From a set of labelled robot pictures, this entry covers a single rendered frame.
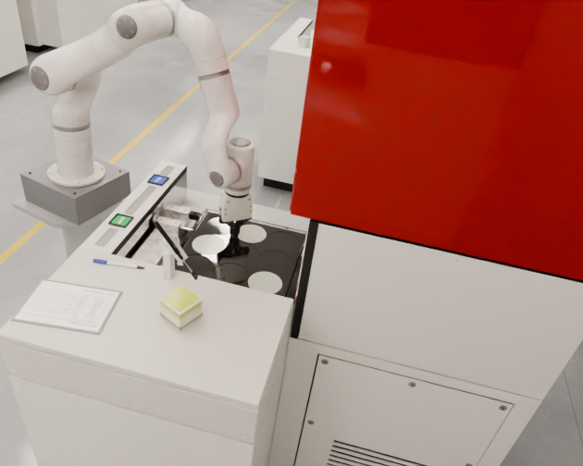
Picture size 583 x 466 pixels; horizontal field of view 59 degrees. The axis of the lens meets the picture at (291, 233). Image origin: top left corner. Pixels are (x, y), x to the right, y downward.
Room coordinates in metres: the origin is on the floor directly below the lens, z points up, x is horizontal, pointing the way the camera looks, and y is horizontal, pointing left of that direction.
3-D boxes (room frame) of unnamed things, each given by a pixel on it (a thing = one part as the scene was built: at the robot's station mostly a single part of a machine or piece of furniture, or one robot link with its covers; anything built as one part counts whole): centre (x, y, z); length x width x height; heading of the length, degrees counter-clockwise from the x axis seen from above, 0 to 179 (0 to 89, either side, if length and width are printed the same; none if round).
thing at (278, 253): (1.25, 0.15, 0.90); 0.34 x 0.34 x 0.01; 81
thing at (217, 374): (0.88, 0.30, 0.89); 0.62 x 0.35 x 0.14; 82
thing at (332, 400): (1.35, -0.44, 0.41); 0.82 x 0.71 x 0.82; 172
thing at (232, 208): (1.33, 0.18, 1.03); 0.10 x 0.07 x 0.11; 118
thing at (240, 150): (1.32, 0.18, 1.17); 0.09 x 0.08 x 0.13; 156
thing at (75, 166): (1.52, 0.78, 1.02); 0.19 x 0.19 x 0.18
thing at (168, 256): (1.02, 0.29, 1.03); 0.06 x 0.04 x 0.13; 82
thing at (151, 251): (1.27, 0.41, 0.87); 0.36 x 0.08 x 0.03; 172
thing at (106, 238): (1.36, 0.50, 0.89); 0.55 x 0.09 x 0.14; 172
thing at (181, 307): (0.88, 0.24, 1.00); 0.07 x 0.07 x 0.07; 56
